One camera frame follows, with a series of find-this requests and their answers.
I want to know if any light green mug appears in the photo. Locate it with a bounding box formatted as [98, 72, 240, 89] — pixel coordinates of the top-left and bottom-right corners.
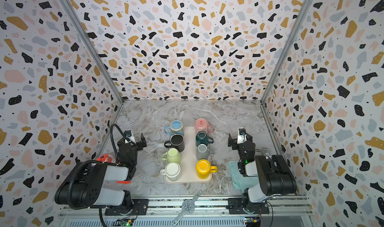
[161, 148, 182, 165]

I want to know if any pink mug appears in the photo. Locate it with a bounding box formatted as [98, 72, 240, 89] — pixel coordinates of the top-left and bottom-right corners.
[195, 119, 215, 135]

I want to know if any light green cloth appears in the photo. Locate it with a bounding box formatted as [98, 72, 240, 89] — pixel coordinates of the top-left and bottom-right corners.
[229, 161, 259, 192]

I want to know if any blue butterfly mug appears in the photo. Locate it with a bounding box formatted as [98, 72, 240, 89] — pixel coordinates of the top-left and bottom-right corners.
[164, 121, 184, 136]

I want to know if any metal perforated bracket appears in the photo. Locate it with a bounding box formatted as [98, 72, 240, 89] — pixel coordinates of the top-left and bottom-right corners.
[172, 190, 203, 227]

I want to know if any yellow mug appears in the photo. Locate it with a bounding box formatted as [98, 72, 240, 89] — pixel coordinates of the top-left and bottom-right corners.
[196, 159, 218, 179]

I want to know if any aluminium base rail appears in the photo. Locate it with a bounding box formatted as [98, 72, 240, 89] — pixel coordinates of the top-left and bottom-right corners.
[58, 195, 317, 227]

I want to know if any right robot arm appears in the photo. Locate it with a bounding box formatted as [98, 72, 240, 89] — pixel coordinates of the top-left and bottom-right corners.
[227, 129, 297, 215]

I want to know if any beige plastic tray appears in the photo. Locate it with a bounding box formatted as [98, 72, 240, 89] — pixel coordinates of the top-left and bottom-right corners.
[164, 127, 212, 184]

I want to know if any red shark toy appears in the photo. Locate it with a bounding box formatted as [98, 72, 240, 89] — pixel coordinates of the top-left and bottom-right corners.
[97, 154, 131, 184]

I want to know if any dark green mug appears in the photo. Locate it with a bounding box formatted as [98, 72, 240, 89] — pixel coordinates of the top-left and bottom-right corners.
[196, 131, 214, 147]

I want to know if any glitter filled glass tube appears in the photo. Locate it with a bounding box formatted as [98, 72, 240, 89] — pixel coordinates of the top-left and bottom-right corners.
[262, 149, 272, 158]

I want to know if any grey mug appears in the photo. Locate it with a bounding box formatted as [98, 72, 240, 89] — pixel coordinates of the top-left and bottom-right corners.
[196, 144, 210, 161]

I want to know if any black mug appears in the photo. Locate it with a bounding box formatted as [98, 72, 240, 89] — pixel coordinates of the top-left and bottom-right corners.
[164, 134, 185, 153]

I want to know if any white mug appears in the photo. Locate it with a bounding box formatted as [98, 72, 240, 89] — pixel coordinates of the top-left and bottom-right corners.
[160, 162, 182, 182]

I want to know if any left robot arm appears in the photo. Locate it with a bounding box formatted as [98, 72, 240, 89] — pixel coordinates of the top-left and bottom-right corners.
[55, 131, 149, 216]

